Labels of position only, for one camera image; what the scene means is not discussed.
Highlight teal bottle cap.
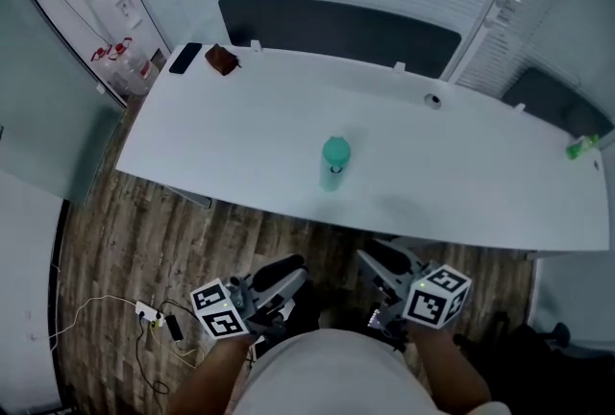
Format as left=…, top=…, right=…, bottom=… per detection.
left=321, top=135, right=353, bottom=175

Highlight frosted glass door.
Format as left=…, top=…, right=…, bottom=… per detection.
left=0, top=0, right=127, bottom=206

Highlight black power adapter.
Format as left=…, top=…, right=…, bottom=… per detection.
left=165, top=314, right=185, bottom=341

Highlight black office chair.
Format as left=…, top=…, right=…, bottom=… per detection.
left=494, top=311, right=615, bottom=415

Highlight long dark desk partition panel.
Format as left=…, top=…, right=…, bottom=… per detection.
left=218, top=0, right=462, bottom=81

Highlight white power cable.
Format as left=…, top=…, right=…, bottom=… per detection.
left=47, top=295, right=140, bottom=352

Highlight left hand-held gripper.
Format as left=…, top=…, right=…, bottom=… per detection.
left=190, top=254, right=309, bottom=343

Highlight brown leather pouch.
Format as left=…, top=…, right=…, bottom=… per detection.
left=205, top=43, right=243, bottom=77

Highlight person's left forearm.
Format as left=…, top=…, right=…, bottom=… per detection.
left=167, top=333, right=256, bottom=415

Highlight white power strip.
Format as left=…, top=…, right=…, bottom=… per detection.
left=135, top=301, right=167, bottom=326

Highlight green metal bottle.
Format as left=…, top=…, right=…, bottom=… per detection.
left=319, top=160, right=348, bottom=193

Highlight white water dispenser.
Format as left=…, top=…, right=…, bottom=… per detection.
left=88, top=0, right=167, bottom=61

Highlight person's right forearm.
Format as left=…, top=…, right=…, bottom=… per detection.
left=407, top=321, right=494, bottom=409

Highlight person's white shirt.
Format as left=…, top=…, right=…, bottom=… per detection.
left=230, top=329, right=513, bottom=415

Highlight narrow white window blinds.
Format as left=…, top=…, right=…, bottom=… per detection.
left=454, top=0, right=615, bottom=116

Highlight short dark desk partition panel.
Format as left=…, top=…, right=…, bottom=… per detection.
left=502, top=65, right=615, bottom=140

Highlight clear water jug red handle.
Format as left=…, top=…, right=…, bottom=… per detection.
left=108, top=37, right=156, bottom=96
left=90, top=45, right=131, bottom=100

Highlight white desk leg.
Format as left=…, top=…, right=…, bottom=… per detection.
left=165, top=185, right=212, bottom=208

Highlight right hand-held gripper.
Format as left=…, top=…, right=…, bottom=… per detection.
left=356, top=238, right=472, bottom=338

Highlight person's dark trouser legs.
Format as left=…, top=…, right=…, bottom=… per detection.
left=283, top=285, right=409, bottom=354

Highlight green plastic bottle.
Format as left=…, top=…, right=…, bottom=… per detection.
left=565, top=134, right=601, bottom=160

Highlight black smartphone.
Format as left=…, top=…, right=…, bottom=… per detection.
left=168, top=42, right=203, bottom=76

